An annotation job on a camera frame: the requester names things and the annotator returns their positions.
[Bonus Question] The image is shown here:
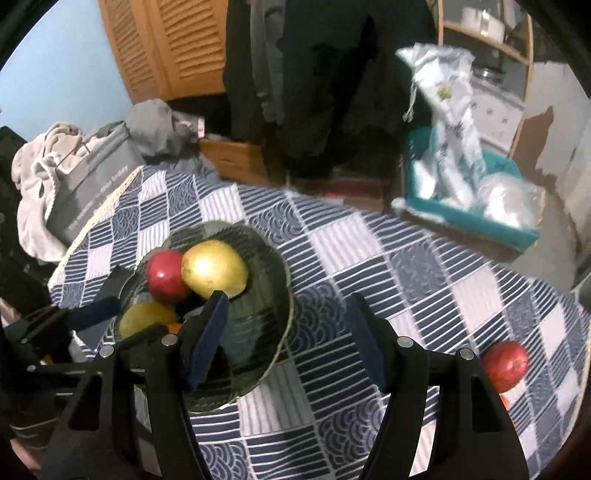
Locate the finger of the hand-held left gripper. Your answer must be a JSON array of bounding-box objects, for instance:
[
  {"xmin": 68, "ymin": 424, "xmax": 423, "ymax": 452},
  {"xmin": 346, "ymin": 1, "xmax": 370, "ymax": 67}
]
[
  {"xmin": 18, "ymin": 265, "xmax": 137, "ymax": 344},
  {"xmin": 25, "ymin": 323, "xmax": 169, "ymax": 377}
]

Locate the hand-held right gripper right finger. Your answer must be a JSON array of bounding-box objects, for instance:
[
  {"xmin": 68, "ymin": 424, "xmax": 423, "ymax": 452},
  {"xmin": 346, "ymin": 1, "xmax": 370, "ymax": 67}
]
[{"xmin": 346, "ymin": 293, "xmax": 529, "ymax": 480}]

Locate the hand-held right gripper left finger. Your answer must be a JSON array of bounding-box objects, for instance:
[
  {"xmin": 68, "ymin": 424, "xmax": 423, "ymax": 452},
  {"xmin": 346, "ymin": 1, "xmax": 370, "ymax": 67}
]
[{"xmin": 44, "ymin": 291, "xmax": 229, "ymax": 480}]

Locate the yellow apple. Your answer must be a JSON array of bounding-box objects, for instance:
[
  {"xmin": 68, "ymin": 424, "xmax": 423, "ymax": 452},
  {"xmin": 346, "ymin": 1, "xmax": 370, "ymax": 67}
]
[{"xmin": 119, "ymin": 302, "xmax": 180, "ymax": 340}]

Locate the glass bowl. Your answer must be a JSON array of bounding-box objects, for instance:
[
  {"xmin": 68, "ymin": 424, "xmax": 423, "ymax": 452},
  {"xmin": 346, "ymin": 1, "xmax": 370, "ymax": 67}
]
[{"xmin": 113, "ymin": 220, "xmax": 294, "ymax": 414}]

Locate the red apple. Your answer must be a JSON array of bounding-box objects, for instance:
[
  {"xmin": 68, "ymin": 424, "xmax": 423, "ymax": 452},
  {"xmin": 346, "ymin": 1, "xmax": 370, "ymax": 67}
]
[
  {"xmin": 480, "ymin": 340, "xmax": 530, "ymax": 393},
  {"xmin": 147, "ymin": 250, "xmax": 192, "ymax": 304}
]

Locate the yellow pear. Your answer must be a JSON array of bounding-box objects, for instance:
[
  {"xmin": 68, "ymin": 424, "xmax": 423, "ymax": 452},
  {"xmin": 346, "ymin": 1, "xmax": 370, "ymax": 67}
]
[{"xmin": 181, "ymin": 240, "xmax": 249, "ymax": 298}]

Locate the blue white patterned tablecloth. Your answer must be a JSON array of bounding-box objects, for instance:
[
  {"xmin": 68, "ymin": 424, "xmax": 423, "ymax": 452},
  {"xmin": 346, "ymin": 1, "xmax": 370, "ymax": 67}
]
[{"xmin": 48, "ymin": 166, "xmax": 591, "ymax": 480}]

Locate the grey tote bag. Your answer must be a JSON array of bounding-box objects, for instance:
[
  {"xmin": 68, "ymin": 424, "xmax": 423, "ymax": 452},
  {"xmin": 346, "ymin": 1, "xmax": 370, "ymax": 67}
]
[{"xmin": 48, "ymin": 124, "xmax": 146, "ymax": 247}]

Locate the dark cloth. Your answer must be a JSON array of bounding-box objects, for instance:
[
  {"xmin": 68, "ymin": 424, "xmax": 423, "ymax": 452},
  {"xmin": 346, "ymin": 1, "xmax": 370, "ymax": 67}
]
[{"xmin": 0, "ymin": 124, "xmax": 54, "ymax": 319}]

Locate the beige cloth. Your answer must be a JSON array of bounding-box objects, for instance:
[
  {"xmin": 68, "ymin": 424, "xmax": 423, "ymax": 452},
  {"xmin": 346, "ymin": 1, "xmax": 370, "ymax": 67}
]
[{"xmin": 11, "ymin": 122, "xmax": 93, "ymax": 261}]

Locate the teal box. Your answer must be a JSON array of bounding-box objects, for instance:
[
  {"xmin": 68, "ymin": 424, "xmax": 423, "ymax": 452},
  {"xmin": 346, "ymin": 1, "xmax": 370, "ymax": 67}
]
[{"xmin": 402, "ymin": 127, "xmax": 540, "ymax": 252}]

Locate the wooden drawer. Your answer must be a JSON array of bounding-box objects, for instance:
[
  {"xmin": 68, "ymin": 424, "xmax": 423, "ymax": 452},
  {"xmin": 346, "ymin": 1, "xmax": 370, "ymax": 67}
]
[{"xmin": 198, "ymin": 137, "xmax": 273, "ymax": 185}]

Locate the grey clothes pile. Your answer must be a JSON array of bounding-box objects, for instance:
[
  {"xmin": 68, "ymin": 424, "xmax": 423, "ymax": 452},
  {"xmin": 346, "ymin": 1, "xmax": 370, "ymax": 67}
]
[{"xmin": 124, "ymin": 99, "xmax": 218, "ymax": 171}]

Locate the clear plastic bag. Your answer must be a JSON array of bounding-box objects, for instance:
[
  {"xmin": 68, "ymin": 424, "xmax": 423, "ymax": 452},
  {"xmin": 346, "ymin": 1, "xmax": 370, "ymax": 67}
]
[{"xmin": 478, "ymin": 174, "xmax": 541, "ymax": 229}]

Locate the white printed bag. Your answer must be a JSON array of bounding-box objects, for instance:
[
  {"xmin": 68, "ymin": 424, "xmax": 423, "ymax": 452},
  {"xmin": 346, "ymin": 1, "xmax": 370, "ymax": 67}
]
[{"xmin": 396, "ymin": 44, "xmax": 485, "ymax": 204}]

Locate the large black coat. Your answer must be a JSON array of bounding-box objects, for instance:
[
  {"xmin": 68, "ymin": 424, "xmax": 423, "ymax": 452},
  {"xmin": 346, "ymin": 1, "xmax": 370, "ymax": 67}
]
[{"xmin": 272, "ymin": 0, "xmax": 439, "ymax": 181}]

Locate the white perforated basket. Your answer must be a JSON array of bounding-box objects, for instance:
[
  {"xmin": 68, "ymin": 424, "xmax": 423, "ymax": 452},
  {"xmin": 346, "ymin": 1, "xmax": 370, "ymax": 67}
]
[{"xmin": 471, "ymin": 88, "xmax": 527, "ymax": 139}]

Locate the slim black coat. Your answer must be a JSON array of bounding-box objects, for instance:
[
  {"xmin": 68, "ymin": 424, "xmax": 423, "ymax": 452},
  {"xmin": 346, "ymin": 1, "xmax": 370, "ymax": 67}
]
[{"xmin": 223, "ymin": 0, "xmax": 269, "ymax": 144}]

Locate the wooden louvered wardrobe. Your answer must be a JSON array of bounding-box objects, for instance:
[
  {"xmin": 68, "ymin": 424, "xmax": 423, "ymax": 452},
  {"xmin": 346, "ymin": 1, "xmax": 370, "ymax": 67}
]
[{"xmin": 97, "ymin": 0, "xmax": 232, "ymax": 104}]

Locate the grey coat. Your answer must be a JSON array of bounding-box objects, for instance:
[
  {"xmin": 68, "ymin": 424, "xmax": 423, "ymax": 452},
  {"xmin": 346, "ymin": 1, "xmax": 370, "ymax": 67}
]
[{"xmin": 252, "ymin": 0, "xmax": 287, "ymax": 125}]

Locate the wooden shelf rack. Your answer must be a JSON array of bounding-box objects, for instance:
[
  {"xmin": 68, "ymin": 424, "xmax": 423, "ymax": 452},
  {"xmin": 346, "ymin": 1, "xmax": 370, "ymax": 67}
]
[{"xmin": 436, "ymin": 0, "xmax": 536, "ymax": 158}]

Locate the white pot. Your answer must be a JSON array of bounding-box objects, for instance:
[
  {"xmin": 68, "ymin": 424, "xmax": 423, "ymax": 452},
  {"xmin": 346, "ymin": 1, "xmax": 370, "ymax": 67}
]
[{"xmin": 462, "ymin": 6, "xmax": 506, "ymax": 42}]

